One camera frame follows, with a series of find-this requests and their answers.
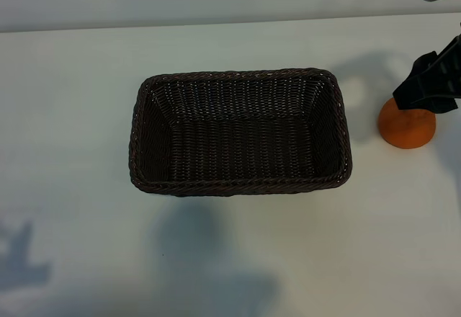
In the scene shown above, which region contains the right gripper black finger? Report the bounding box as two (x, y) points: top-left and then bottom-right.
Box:
(429, 97), (460, 115)
(392, 32), (461, 111)

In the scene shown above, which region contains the orange fruit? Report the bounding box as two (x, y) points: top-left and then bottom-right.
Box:
(377, 97), (437, 150)

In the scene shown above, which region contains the dark brown wicker basket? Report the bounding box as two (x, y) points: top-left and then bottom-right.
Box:
(127, 66), (353, 198)

